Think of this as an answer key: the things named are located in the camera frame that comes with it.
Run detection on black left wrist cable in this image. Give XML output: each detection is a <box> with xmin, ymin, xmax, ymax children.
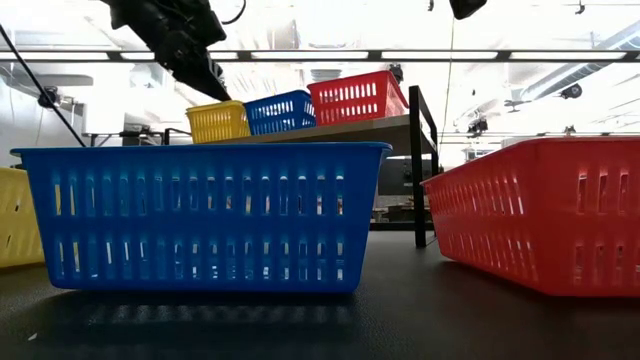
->
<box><xmin>219</xmin><ymin>0</ymin><xmax>247</xmax><ymax>26</ymax></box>

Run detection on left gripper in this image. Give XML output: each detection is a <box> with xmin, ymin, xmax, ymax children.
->
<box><xmin>152</xmin><ymin>27</ymin><xmax>234</xmax><ymax>103</ymax></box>

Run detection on black table mat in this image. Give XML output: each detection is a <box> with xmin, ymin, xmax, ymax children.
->
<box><xmin>0</xmin><ymin>230</ymin><xmax>640</xmax><ymax>360</ymax></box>

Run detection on red plastic slotted basket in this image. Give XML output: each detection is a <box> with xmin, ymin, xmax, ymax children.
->
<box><xmin>419</xmin><ymin>137</ymin><xmax>640</xmax><ymax>299</ymax></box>
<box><xmin>306</xmin><ymin>69</ymin><xmax>410</xmax><ymax>127</ymax></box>

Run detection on black wall screen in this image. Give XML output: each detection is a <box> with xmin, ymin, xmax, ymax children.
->
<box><xmin>378</xmin><ymin>157</ymin><xmax>442</xmax><ymax>197</ymax></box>

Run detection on yellow plastic slotted basket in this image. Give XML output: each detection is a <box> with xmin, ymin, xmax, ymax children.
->
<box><xmin>0</xmin><ymin>166</ymin><xmax>46</xmax><ymax>270</ymax></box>
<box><xmin>186</xmin><ymin>104</ymin><xmax>252</xmax><ymax>145</ymax></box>
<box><xmin>185</xmin><ymin>99</ymin><xmax>246</xmax><ymax>109</ymax></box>

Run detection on thin hanging cable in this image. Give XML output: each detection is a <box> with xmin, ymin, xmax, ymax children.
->
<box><xmin>441</xmin><ymin>0</ymin><xmax>457</xmax><ymax>146</ymax></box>

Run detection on blue plastic slotted basket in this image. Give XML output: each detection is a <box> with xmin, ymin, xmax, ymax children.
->
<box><xmin>9</xmin><ymin>141</ymin><xmax>394</xmax><ymax>295</ymax></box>
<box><xmin>243</xmin><ymin>89</ymin><xmax>318</xmax><ymax>137</ymax></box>

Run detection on wooden shelf with black legs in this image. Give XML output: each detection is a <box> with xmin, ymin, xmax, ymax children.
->
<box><xmin>164</xmin><ymin>84</ymin><xmax>442</xmax><ymax>250</ymax></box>

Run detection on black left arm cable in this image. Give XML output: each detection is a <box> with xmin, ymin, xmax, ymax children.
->
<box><xmin>0</xmin><ymin>23</ymin><xmax>87</xmax><ymax>148</ymax></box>

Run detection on black table frame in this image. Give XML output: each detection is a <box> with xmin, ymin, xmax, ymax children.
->
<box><xmin>369</xmin><ymin>221</ymin><xmax>419</xmax><ymax>233</ymax></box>

